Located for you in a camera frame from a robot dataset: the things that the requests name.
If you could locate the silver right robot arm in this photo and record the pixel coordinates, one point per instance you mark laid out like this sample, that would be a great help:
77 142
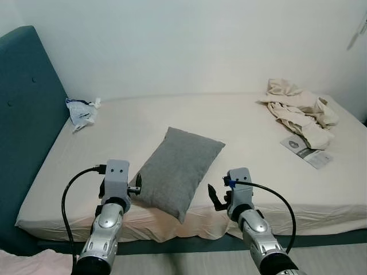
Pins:
258 235

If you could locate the clear printed plastic bag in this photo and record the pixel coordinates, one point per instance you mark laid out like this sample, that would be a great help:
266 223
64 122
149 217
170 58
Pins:
81 112

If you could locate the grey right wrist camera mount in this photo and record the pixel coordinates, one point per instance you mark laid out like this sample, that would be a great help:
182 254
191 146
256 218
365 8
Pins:
241 186

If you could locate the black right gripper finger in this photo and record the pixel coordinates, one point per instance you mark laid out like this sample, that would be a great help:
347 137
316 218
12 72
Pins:
214 198

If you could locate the crumpled beige cloth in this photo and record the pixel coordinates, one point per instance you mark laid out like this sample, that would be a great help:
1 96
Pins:
298 112

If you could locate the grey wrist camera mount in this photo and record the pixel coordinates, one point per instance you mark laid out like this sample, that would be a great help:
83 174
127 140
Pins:
241 186
117 177

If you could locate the grey printed booklet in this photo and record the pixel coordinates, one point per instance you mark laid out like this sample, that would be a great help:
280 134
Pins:
312 156

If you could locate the white sheeted mattress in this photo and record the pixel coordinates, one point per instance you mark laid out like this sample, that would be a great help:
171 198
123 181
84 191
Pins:
229 126

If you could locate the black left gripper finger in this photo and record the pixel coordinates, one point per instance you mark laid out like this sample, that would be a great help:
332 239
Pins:
138 182

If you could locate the grey pillow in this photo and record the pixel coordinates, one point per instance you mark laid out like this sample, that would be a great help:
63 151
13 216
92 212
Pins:
175 169

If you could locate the teal upholstered bed headboard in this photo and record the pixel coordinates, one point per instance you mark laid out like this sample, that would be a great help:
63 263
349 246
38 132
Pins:
28 114

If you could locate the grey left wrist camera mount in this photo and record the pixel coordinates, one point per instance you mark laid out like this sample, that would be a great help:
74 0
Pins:
117 177

